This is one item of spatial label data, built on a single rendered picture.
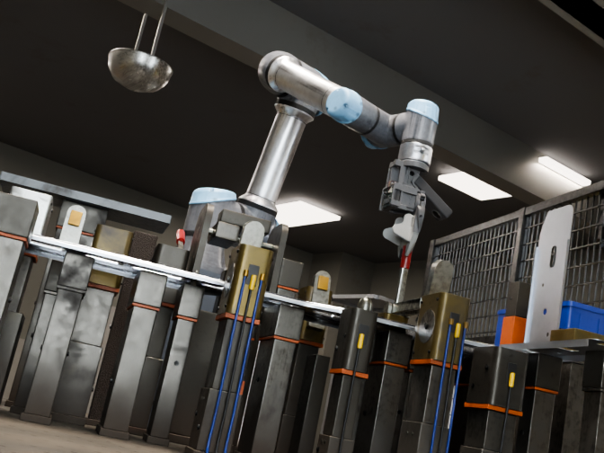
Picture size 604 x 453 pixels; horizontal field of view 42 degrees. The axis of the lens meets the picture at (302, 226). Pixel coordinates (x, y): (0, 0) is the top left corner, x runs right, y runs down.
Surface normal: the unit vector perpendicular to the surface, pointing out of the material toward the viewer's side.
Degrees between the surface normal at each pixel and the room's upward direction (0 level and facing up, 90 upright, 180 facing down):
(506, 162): 90
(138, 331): 90
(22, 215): 90
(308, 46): 90
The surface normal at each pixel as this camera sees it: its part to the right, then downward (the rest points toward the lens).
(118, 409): 0.29, -0.18
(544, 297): -0.94, -0.25
